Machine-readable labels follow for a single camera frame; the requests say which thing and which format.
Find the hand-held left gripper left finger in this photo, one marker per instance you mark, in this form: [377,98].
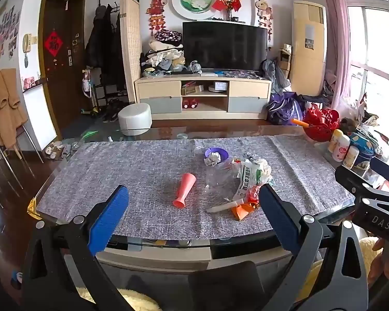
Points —
[108,217]

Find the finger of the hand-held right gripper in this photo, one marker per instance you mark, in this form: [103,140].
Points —
[384,168]
[348,176]

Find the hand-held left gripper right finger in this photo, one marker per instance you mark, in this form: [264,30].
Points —
[275,213]

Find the white tissue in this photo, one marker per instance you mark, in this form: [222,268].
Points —
[264,170]

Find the grey-white paper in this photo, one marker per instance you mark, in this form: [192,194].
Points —
[212,159]

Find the black trash bin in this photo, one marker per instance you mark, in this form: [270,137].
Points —
[223,285]

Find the person's right hand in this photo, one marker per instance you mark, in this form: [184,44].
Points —
[384,259]

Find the red foil wrapper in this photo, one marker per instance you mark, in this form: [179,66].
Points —
[254,196]

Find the blue printed tin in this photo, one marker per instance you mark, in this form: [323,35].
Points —
[363,149]

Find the orange wrapper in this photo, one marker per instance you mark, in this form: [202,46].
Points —
[241,212]

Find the person's right leg yellow fleece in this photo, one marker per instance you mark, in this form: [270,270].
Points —
[364,249]

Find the person's leg yellow fleece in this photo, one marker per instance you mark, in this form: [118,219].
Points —
[364,249]
[139,303]

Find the green and white packet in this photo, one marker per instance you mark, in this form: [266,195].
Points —
[246,176]

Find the grey woven table mat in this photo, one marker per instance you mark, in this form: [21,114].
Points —
[133,168]

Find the white plastic stick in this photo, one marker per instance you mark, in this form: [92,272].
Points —
[220,207]

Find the red plastic basket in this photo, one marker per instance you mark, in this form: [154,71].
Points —
[321,124]

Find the clear plastic bag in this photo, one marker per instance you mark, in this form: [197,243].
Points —
[218,181]

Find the purple plastic bowl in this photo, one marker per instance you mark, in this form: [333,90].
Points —
[224,154]

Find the coral ribbed cone cup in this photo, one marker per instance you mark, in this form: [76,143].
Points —
[184,189]

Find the pair of slippers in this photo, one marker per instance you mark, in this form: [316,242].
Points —
[56,150]

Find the person's left leg yellow fleece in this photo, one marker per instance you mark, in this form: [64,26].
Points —
[139,303]

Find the purple jacket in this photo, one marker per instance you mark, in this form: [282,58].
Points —
[285,108]

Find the window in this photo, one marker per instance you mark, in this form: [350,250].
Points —
[376,71]

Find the white round stool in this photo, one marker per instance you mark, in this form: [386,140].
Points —
[134,118]

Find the white board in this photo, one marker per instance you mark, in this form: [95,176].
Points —
[39,116]

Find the beige standing air conditioner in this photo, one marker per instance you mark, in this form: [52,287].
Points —
[308,58]

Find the child scooter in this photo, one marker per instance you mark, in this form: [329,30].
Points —
[89,87]

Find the beige and grey television cabinet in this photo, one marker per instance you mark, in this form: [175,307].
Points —
[158,90]

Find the dark brown door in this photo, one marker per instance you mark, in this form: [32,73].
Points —
[61,81]

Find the pink curtain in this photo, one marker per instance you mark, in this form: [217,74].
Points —
[335,32]

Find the beige coat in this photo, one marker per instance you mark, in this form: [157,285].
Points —
[5,107]

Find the pile of clothes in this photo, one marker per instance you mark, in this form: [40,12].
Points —
[163,56]

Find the beige folding screen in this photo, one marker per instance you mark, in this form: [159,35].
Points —
[131,48]

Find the dark hanging coats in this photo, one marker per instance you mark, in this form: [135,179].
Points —
[99,45]

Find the black flat television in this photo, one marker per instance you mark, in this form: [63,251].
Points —
[225,47]

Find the red diamond door sticker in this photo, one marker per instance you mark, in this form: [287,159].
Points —
[53,43]

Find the red fish hanging ornament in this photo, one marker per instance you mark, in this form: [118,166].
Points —
[157,11]

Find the beige wall intercom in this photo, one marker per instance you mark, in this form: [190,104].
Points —
[27,42]

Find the wall photo collage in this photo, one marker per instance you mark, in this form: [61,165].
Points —
[0,42]

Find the round white wall art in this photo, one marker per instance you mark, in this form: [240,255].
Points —
[196,0]

